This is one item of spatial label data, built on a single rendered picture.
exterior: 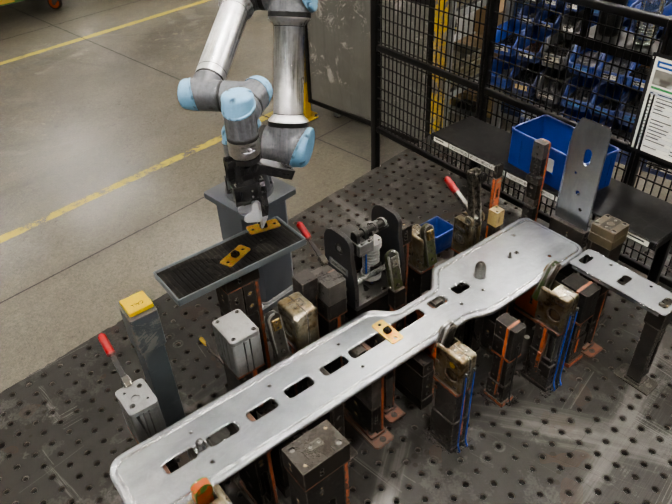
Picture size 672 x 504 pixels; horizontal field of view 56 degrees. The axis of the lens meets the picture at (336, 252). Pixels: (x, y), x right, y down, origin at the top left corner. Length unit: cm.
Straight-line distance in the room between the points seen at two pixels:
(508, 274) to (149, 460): 104
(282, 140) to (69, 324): 189
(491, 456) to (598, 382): 42
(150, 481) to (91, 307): 211
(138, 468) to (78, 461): 47
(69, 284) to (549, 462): 264
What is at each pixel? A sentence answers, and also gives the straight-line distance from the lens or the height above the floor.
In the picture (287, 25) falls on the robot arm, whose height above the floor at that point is 159.
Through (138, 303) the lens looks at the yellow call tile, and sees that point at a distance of 155.
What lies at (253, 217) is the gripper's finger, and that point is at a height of 125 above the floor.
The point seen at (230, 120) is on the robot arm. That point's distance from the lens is 145.
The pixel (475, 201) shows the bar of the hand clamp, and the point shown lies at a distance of 188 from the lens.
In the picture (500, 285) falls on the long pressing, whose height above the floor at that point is 100.
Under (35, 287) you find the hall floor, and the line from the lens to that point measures 370.
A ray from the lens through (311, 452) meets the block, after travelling 136.
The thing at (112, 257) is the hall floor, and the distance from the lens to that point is 373.
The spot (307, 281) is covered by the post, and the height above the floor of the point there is 110.
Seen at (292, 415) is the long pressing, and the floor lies 100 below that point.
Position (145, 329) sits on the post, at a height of 110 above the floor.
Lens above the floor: 214
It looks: 38 degrees down
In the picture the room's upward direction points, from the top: 3 degrees counter-clockwise
